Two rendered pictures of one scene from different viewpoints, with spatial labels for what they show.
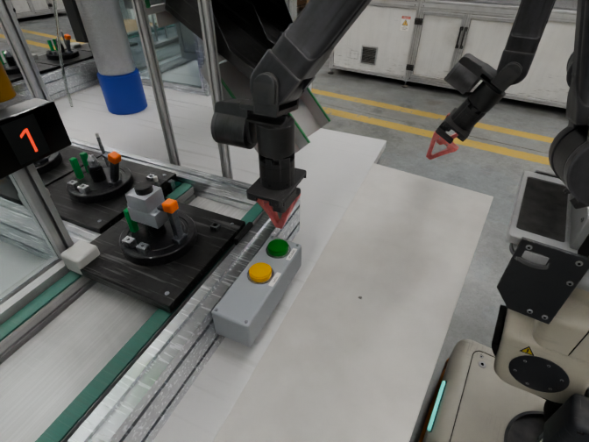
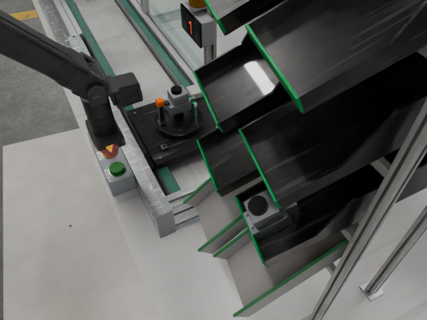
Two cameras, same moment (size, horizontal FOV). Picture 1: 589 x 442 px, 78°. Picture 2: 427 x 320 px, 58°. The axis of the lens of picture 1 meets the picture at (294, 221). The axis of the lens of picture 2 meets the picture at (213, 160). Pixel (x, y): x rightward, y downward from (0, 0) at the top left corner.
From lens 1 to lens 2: 120 cm
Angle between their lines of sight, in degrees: 81
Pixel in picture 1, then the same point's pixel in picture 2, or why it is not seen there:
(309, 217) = (167, 256)
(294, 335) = (88, 178)
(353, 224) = (126, 282)
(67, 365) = (147, 91)
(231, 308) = not seen: hidden behind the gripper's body
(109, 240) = (200, 105)
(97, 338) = (151, 100)
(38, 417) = not seen: hidden behind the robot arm
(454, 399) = not seen: outside the picture
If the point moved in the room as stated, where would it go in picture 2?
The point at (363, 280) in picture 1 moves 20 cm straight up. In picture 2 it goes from (77, 239) to (53, 193)
